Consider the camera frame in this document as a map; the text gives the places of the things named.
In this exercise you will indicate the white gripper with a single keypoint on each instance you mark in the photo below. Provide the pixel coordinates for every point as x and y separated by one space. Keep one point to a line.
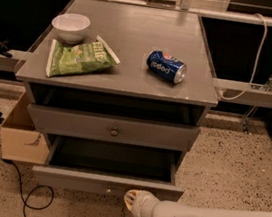
137 202

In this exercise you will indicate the grey wooden drawer cabinet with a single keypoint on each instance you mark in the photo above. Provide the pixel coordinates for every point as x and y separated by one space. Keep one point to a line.
131 89

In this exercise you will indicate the white ceramic bowl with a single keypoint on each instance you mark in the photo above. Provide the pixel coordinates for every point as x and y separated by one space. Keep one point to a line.
71 28

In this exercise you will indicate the green chip bag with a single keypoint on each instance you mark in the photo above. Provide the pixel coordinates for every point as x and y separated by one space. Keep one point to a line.
80 59

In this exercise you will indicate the blue pepsi can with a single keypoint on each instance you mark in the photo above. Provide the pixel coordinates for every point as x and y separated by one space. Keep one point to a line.
166 66

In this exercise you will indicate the cardboard box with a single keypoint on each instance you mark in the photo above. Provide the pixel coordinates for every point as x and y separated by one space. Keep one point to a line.
20 141

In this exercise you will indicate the grey drawer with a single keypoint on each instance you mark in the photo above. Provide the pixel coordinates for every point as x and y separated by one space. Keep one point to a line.
112 128
101 167

